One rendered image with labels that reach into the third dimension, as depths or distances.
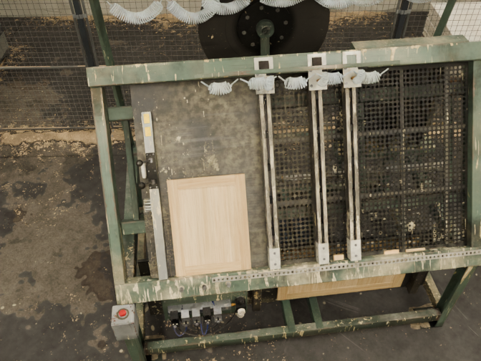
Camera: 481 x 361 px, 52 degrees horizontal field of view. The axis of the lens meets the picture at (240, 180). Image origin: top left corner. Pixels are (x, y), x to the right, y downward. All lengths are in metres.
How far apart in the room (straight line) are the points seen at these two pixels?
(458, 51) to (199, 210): 1.68
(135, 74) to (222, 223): 0.94
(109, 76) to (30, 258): 2.15
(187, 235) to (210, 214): 0.18
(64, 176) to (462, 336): 3.66
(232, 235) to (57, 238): 2.02
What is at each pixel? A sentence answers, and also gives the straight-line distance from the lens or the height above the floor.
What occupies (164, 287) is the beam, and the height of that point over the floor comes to 0.87.
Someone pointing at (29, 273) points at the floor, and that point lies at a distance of 4.30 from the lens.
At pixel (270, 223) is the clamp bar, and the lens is 2.78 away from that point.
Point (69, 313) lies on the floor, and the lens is 3.98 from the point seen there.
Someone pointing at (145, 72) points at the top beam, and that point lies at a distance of 2.64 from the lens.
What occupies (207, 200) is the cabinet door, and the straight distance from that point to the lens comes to 2.77.
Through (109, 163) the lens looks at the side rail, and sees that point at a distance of 2.73.
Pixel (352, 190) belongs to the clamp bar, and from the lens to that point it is 2.86.
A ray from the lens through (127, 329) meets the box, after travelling 2.79.
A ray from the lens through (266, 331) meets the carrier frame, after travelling 3.50.
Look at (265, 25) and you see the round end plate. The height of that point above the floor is 1.88.
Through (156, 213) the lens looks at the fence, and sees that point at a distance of 2.76.
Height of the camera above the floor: 3.27
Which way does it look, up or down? 45 degrees down
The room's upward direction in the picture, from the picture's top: straight up
